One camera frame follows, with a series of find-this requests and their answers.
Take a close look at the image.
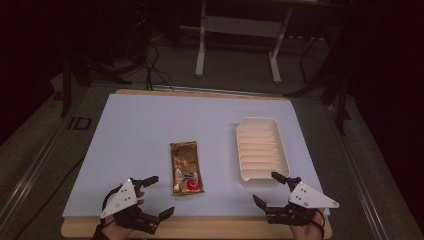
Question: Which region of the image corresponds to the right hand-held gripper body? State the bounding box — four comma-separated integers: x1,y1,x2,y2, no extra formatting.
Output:
265,176,341,227

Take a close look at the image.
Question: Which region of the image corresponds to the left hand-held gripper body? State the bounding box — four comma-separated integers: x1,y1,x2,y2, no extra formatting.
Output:
99,177,161,235

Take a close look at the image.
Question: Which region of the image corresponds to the white ribbed plastic tray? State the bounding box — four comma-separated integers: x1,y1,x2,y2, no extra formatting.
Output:
235,116,291,188

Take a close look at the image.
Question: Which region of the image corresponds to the gold snack packet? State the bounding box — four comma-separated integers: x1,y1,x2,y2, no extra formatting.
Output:
169,140,205,197

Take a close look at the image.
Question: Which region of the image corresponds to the person's left hand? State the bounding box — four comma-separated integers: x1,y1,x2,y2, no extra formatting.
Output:
104,188,146,240

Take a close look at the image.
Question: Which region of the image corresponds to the person's right hand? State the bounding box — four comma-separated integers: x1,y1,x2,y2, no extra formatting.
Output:
288,207,326,240

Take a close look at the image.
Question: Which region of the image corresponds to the pale blue table mat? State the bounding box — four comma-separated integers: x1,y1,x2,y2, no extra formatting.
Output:
62,93,331,219

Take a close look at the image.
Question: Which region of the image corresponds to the black stand leg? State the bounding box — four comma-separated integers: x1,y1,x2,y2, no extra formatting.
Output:
59,61,74,118
334,74,352,137

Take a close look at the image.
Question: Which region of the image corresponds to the metal floor rail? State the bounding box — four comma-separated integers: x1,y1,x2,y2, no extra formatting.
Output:
324,104,391,240
0,109,79,231

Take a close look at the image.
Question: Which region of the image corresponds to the thin black floor cable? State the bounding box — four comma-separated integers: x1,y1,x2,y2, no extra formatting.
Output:
12,157,85,240

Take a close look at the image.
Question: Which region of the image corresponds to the black floor bracket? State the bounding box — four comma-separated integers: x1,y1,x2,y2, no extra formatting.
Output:
67,116,93,131

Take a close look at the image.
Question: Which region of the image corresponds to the metal rail behind table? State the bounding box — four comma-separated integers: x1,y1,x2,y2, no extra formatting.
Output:
150,84,278,98

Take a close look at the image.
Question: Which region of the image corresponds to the black cable bundle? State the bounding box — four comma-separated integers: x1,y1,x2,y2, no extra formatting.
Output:
142,41,175,92

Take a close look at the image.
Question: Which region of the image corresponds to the white metal desk frame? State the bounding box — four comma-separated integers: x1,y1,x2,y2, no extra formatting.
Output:
194,0,295,85

